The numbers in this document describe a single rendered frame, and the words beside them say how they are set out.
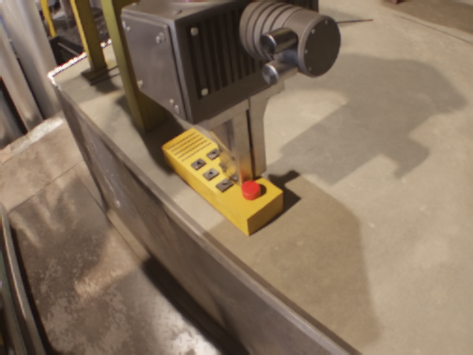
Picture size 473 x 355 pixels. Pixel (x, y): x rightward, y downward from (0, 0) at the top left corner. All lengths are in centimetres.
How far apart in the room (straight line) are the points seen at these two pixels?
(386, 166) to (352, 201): 12
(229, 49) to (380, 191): 39
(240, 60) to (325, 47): 10
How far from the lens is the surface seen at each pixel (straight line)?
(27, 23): 265
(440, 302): 55
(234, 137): 50
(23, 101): 277
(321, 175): 65
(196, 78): 35
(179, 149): 66
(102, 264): 152
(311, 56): 33
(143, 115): 78
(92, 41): 118
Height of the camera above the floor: 117
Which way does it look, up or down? 45 degrees down
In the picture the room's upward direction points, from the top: 8 degrees counter-clockwise
